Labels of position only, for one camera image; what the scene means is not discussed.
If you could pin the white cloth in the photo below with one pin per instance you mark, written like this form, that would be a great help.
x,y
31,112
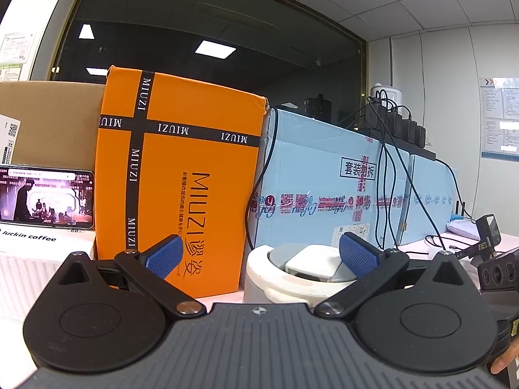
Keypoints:
x,y
462,227

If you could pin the smartphone with lit screen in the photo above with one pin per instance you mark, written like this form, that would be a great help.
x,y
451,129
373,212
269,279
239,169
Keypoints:
x,y
44,196

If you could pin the white printed box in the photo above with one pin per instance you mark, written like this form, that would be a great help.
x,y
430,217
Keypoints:
x,y
36,243

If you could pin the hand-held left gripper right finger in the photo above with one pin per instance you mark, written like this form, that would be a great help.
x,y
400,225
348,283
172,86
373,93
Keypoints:
x,y
357,255

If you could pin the brown cardboard box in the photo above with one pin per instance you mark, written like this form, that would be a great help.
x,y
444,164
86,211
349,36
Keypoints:
x,y
52,121

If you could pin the blue framed notice board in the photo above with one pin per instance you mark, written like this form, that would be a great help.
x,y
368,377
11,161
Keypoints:
x,y
499,117

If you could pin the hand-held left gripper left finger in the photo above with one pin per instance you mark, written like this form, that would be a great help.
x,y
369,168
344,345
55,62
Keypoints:
x,y
164,257

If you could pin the person's right hand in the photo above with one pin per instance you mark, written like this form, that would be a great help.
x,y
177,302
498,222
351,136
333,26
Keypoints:
x,y
506,364

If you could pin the small light blue carton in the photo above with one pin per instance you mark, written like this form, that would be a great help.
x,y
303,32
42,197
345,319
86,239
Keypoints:
x,y
429,186

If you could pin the white round container grey lid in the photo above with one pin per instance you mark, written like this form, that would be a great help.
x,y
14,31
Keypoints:
x,y
263,267

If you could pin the dark glass window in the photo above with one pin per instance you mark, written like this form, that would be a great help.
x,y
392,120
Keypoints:
x,y
211,16

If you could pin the green wall notice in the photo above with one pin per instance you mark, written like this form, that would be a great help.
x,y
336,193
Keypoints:
x,y
10,73

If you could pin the large light blue carton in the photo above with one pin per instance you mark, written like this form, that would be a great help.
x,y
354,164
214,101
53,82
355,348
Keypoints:
x,y
316,162

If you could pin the black power strip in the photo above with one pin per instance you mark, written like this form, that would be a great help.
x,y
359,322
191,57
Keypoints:
x,y
423,153

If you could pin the white wall notice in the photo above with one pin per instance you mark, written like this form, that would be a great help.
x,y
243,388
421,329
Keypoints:
x,y
17,48

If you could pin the orange box with black bands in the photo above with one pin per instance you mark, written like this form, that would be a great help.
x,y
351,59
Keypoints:
x,y
211,162

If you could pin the black antenna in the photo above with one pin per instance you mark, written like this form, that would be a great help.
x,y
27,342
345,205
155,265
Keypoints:
x,y
460,208

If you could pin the row of black power adapters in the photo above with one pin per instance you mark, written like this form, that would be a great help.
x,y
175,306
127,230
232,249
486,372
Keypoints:
x,y
391,121

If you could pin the white printed label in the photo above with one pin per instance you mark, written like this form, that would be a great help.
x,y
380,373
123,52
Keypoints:
x,y
9,142

